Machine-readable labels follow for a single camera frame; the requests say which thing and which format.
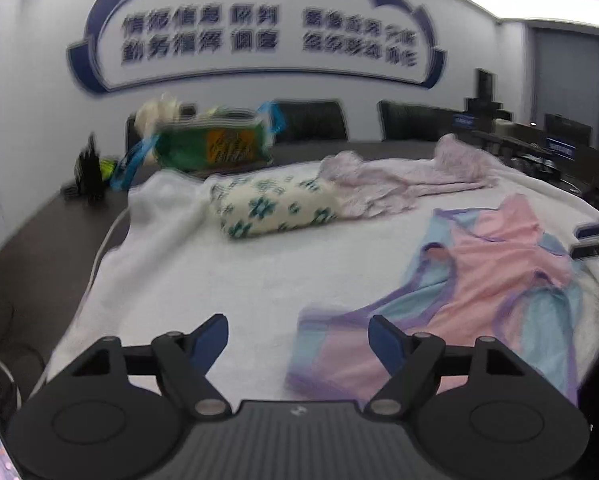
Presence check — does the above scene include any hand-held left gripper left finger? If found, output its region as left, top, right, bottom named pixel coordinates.
left=59, top=314, right=230, bottom=418

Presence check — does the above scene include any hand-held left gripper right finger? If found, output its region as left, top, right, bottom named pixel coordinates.
left=365, top=315, right=540, bottom=418

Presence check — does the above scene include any pink and blue garment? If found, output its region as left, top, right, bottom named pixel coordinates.
left=285, top=195, right=583, bottom=406

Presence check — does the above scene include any white blanket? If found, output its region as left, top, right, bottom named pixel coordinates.
left=44, top=157, right=599, bottom=411

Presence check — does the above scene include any black monitor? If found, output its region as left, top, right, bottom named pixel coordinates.
left=544, top=113, right=593, bottom=147

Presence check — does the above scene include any green floral folded cloth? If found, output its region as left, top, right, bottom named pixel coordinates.
left=209, top=176, right=343, bottom=241

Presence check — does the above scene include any grey window blind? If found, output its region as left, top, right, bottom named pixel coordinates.
left=529, top=25, right=599, bottom=153

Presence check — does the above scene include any pale pink floral garment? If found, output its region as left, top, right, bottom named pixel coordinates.
left=319, top=132, right=505, bottom=220

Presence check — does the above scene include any blue label desk display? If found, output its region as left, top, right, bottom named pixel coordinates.
left=451, top=113, right=480, bottom=135

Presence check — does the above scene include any black equipment stack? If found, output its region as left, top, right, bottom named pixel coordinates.
left=463, top=69, right=513, bottom=122

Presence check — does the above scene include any cream plush item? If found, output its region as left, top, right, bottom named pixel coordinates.
left=134, top=94, right=181, bottom=135

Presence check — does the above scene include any green bag with blue handles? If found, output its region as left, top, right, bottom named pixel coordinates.
left=112, top=101, right=286, bottom=192

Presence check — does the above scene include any blue lettered wall sign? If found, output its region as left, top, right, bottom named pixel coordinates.
left=66, top=0, right=437, bottom=96

